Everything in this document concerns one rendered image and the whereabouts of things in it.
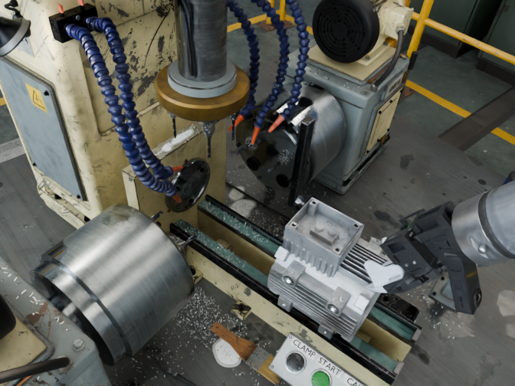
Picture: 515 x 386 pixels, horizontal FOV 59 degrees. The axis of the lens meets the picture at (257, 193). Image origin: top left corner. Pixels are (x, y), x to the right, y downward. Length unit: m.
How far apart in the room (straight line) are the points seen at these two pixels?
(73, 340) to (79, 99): 0.46
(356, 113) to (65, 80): 0.73
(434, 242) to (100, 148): 0.70
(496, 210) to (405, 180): 0.99
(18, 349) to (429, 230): 0.60
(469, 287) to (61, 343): 0.59
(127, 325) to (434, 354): 0.73
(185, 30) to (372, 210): 0.86
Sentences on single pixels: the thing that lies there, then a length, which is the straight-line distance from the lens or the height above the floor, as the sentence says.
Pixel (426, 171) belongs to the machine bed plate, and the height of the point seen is 0.80.
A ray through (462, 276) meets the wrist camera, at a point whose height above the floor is 1.29.
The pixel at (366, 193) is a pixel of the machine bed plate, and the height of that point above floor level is 0.80.
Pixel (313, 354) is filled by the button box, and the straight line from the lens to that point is 0.81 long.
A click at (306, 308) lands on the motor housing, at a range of 0.94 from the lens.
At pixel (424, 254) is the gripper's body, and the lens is 0.69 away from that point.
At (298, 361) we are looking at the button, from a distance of 0.81.
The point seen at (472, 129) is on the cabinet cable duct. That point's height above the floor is 0.03.
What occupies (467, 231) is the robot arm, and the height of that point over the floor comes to 1.38.
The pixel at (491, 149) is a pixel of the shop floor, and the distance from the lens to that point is 3.34.
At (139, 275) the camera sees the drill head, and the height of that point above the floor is 1.14.
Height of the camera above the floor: 1.80
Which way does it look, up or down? 45 degrees down
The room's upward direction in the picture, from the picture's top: 5 degrees clockwise
